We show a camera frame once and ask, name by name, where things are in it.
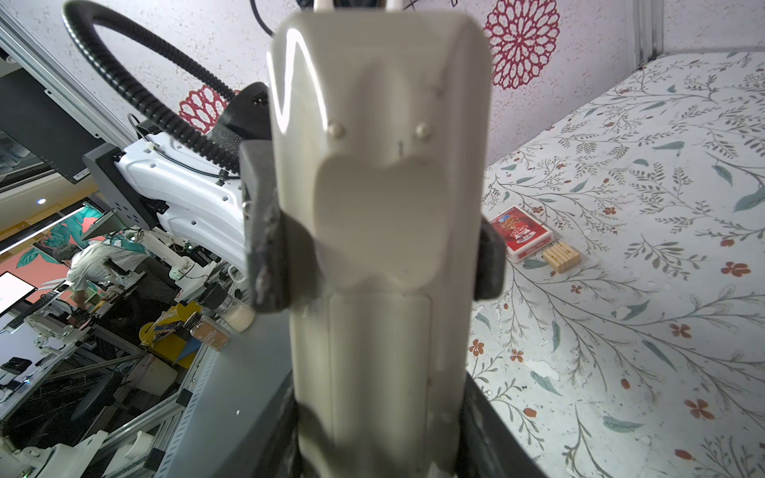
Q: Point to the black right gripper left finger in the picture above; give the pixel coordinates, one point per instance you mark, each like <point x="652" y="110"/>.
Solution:
<point x="282" y="457"/>

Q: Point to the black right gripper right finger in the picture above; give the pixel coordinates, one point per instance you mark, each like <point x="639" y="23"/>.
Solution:
<point x="486" y="447"/>

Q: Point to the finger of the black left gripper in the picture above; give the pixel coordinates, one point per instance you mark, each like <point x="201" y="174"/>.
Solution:
<point x="265" y="238"/>
<point x="491" y="261"/>

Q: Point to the beige remote control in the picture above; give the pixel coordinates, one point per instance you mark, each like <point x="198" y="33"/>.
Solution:
<point x="379" y="392"/>

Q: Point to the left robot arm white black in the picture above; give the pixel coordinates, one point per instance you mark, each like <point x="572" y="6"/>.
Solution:
<point x="185" y="191"/>

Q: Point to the red card box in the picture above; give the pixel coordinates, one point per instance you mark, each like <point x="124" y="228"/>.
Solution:
<point x="522" y="234"/>

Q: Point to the small wooden block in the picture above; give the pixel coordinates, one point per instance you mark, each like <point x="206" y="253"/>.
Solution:
<point x="561" y="257"/>

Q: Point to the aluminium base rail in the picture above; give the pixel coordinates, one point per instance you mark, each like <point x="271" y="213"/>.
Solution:
<point x="135" y="449"/>

